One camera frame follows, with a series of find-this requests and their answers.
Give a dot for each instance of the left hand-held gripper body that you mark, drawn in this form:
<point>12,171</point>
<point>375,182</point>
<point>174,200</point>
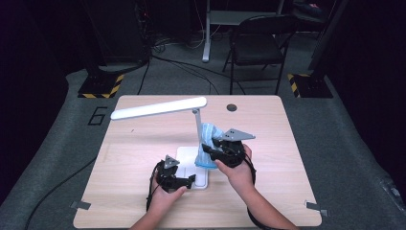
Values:
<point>169,179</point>

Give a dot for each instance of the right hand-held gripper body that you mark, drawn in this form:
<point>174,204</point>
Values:
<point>231,153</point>

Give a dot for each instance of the blue striped cleaning cloth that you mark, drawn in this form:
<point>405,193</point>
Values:
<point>207,134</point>

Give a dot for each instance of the white desk lamp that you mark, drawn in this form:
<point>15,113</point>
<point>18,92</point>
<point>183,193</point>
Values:
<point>159,108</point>

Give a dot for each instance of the person's left hand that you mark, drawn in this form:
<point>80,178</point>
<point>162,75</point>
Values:
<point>166,199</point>

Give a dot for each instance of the person's right hand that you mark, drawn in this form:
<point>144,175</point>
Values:
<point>239,179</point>

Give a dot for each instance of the grey tape piece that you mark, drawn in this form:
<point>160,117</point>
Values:
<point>316,207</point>
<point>80,205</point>

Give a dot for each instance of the black folding chair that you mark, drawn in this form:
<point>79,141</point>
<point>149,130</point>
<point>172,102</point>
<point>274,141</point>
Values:
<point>255,48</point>

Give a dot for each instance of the black stand with striped base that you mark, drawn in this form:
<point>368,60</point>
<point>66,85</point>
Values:
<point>99,86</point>
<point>309,86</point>

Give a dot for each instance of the dark equipment cabinet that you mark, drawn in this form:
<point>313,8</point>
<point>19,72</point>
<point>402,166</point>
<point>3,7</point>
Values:
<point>121,32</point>

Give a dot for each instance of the white table frame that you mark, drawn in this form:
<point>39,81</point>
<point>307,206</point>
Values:
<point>206,38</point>

